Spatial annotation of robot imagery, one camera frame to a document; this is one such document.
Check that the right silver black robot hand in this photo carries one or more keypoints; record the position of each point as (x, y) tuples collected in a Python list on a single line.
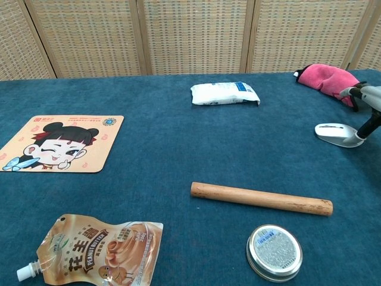
[(373, 95)]

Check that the peanut butter spout pouch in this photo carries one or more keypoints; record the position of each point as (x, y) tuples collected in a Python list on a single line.
[(104, 253)]

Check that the cartoon girl mouse pad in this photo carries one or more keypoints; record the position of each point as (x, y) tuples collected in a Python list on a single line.
[(59, 146)]

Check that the white computer mouse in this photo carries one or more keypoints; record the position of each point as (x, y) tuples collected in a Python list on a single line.
[(333, 134)]

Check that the woven bamboo folding screen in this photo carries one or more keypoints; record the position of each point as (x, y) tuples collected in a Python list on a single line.
[(190, 35)]

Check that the pink grey cloth mitt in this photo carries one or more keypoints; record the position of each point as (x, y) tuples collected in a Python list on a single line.
[(324, 79)]

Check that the dark blue felt table cover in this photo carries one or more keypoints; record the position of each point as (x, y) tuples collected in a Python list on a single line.
[(184, 143)]

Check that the white tissue pack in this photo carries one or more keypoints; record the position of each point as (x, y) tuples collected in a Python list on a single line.
[(223, 93)]

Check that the round metal tin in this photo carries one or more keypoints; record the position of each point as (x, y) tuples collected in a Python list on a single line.
[(274, 253)]

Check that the wooden rolling pin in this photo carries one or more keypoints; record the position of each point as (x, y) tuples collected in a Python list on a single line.
[(262, 198)]

